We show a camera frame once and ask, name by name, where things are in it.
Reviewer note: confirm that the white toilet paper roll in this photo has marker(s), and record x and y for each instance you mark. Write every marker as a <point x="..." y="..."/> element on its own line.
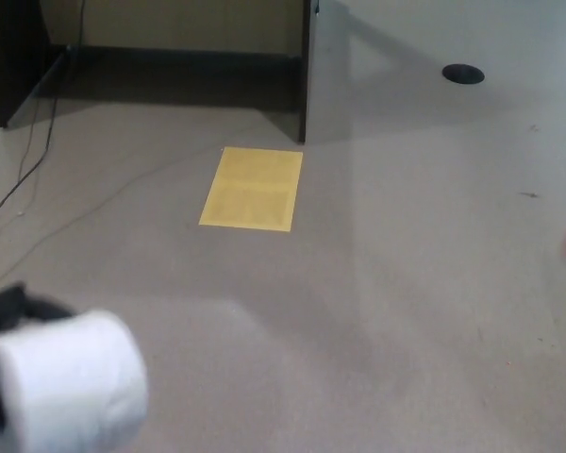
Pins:
<point x="75" y="377"/>

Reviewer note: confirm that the yellow paper sheet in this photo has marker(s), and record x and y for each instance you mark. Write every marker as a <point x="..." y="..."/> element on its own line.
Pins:
<point x="252" y="191"/>

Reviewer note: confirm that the black round floor disc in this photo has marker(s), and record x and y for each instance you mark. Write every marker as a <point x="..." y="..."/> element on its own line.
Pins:
<point x="463" y="74"/>

